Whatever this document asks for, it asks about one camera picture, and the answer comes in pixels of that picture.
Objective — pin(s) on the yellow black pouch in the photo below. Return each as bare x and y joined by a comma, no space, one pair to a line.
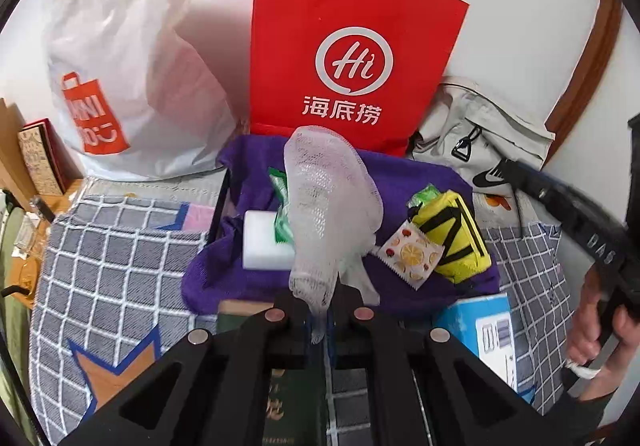
447,221

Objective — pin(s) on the orange fruit pattern sachet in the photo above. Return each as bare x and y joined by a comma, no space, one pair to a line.
410,254

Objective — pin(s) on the white plush toy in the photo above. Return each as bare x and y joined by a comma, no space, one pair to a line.
354,274

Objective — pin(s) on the clear white mesh bag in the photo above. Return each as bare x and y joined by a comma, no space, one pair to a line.
332,203

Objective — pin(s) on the green snack packet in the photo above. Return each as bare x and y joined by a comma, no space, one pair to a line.
282,229

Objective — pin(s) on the light blue tissue pack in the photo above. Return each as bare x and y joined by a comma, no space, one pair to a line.
484,325

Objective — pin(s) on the small green tissue pack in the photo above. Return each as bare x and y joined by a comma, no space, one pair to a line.
423,196

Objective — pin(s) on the grey Nike bag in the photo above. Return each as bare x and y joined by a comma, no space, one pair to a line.
472,132

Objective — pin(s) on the red Haidilao paper bag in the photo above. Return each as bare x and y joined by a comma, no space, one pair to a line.
366,69

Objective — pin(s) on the white foam block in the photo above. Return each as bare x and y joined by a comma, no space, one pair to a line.
260,249

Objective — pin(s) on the dark green tea box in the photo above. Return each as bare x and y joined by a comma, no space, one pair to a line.
272,389

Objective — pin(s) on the purple fluffy towel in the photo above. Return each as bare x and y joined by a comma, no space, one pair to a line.
217,272

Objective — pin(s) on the white Miniso shopping bag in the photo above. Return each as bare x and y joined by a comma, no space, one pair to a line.
135,101

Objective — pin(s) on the grey checkered tablecloth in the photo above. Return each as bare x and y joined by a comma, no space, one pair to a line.
113,269

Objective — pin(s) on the brown star mat blue edge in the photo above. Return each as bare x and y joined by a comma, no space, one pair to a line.
103,380

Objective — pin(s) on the patterned book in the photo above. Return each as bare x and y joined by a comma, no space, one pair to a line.
41,158

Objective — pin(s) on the black bottle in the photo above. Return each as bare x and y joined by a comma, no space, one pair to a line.
42,208

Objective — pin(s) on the wooden bedside table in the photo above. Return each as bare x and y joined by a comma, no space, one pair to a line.
58,204

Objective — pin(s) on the wooden headboard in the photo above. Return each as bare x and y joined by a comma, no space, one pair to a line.
14,174

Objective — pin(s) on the green blanket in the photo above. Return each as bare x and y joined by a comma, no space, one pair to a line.
14,320

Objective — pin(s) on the brown wooden door frame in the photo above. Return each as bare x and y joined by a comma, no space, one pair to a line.
587,74

